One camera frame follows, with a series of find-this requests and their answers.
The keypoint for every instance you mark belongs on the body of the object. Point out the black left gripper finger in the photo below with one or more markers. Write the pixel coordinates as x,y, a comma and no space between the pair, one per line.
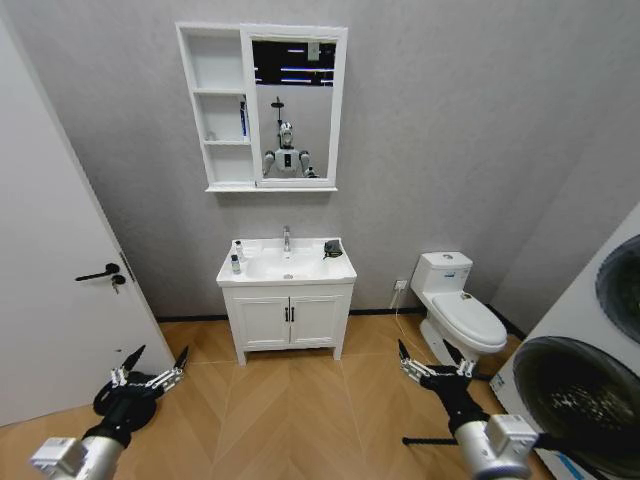
172,372
131,361

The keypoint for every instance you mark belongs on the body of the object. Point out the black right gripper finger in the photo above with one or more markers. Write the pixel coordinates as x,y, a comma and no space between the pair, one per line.
459,362
411,367

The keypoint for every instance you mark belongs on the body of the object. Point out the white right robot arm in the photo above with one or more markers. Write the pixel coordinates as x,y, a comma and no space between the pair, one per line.
492,450

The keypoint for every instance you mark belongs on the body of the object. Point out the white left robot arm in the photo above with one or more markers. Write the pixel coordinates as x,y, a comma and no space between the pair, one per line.
75,457

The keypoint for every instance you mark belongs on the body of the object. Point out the white vanity cabinet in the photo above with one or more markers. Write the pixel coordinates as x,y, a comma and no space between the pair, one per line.
285,320

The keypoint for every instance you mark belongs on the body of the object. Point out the dark grey towel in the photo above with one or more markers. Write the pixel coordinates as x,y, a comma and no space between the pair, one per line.
332,249

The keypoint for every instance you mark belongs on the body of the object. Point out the white ceramic washbasin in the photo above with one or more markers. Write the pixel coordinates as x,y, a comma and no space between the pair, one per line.
280,267

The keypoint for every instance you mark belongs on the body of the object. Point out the white toilet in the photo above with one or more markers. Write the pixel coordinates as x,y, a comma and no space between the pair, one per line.
460,310

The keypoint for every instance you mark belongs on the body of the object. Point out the key in door lock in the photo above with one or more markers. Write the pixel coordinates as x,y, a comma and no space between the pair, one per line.
117,282

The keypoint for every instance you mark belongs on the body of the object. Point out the white washing machine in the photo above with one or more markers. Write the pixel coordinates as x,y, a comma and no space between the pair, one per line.
565,315

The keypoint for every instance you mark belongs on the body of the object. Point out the small white bottle blue cap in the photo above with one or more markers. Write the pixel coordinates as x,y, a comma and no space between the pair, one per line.
235,266

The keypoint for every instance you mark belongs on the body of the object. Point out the large dark round drum door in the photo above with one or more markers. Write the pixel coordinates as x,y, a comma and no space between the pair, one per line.
580,400

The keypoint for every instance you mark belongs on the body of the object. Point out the white room door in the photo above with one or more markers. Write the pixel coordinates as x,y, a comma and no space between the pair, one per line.
55,250

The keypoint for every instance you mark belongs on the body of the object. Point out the small white bottle black cap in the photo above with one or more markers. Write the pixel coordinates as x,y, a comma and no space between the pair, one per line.
239,251

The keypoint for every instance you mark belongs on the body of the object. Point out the small dark round drum door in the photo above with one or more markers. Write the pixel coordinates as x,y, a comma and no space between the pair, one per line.
620,295

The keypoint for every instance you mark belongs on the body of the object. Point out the chrome faucet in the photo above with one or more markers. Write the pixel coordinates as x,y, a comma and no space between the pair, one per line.
286,240

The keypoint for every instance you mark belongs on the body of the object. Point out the blue white tube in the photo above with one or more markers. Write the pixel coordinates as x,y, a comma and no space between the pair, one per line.
244,117

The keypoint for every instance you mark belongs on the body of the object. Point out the white framed mirror door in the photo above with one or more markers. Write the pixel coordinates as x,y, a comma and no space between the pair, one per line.
295,110

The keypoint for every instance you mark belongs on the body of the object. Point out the white wall socket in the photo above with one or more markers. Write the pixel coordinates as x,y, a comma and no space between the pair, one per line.
401,285

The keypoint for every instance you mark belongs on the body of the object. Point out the white wall shelf cabinet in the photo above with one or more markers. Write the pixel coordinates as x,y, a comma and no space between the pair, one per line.
217,100

